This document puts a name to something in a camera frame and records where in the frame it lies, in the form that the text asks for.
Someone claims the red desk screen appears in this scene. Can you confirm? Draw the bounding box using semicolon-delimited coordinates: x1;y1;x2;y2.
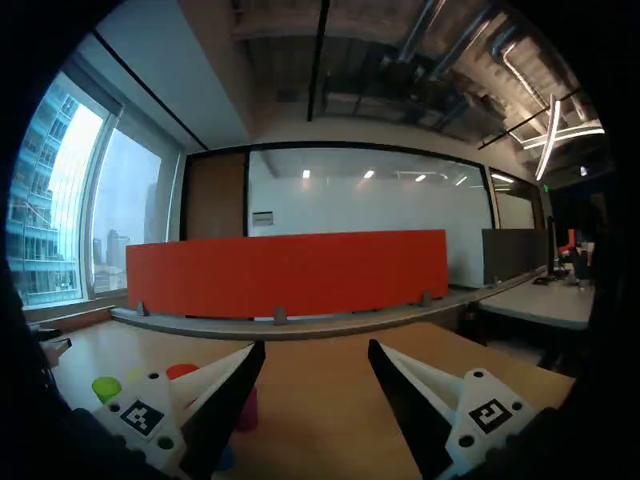
110;229;483;342

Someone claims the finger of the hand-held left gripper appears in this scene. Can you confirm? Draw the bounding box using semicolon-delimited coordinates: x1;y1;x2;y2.
38;337;74;367

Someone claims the red plastic cup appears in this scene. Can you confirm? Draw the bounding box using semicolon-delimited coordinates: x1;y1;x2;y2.
166;363;201;382

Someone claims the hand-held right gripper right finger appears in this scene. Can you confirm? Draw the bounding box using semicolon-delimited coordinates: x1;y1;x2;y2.
367;338;537;480

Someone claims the magenta plastic cup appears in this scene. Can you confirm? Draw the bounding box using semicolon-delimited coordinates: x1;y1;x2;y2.
234;386;259;432

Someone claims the green plastic cup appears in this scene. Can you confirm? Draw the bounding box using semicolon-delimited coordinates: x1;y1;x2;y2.
91;376;122;405

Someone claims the white desk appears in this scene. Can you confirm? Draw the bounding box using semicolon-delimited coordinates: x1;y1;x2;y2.
475;269;597;332

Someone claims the grey desk screen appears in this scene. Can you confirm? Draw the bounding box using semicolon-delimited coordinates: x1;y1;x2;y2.
481;227;549;287

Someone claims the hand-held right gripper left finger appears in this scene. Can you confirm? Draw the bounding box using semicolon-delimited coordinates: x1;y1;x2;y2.
90;339;267;480

